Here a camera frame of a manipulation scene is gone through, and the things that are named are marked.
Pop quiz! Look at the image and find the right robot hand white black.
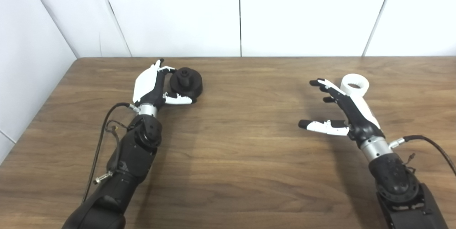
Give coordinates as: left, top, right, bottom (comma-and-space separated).
299, 78, 392, 162

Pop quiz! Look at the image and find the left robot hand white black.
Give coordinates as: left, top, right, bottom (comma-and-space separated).
133, 58, 195, 117

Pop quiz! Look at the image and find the white plastic ring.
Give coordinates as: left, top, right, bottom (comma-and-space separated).
340, 74, 370, 97

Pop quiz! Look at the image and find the round black plastic part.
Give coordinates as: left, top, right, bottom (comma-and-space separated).
170, 67, 203, 103

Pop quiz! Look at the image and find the left arm thin wire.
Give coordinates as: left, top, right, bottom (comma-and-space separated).
106, 120, 130, 172

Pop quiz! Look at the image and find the arm thin wire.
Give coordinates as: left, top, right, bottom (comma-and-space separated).
404, 153, 417, 174
106, 120, 130, 172

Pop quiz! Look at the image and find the right arm thin wire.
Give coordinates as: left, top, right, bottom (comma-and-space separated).
404, 153, 417, 174

